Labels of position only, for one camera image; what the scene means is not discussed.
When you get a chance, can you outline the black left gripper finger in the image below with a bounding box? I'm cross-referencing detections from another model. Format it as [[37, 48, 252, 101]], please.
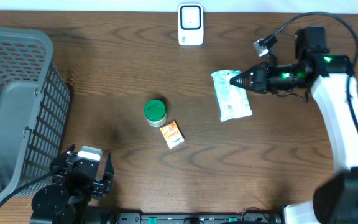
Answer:
[[103, 153, 114, 184], [50, 144, 75, 170]]

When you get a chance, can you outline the mint green wipes packet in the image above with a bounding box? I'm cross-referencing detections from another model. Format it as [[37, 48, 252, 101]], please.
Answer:
[[211, 70, 253, 122]]

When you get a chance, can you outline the white tissue pack orange print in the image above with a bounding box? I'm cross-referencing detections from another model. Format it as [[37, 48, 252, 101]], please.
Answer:
[[160, 121, 185, 149]]

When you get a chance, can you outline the green lid jar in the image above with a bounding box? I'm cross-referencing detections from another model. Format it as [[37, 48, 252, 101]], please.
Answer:
[[144, 99, 167, 128]]

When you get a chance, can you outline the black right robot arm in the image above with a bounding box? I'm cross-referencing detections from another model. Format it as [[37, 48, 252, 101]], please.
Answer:
[[230, 27, 358, 223]]

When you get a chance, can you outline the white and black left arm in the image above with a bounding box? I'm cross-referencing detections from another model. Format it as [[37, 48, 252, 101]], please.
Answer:
[[30, 146, 116, 224]]

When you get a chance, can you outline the white barcode scanner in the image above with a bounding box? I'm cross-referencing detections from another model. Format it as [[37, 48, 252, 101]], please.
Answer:
[[177, 3, 204, 46]]

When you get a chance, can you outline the dark grey plastic basket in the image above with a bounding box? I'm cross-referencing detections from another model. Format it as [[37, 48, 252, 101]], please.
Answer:
[[0, 27, 71, 201]]

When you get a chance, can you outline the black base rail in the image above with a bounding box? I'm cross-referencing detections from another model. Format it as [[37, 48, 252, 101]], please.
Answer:
[[115, 210, 284, 224]]

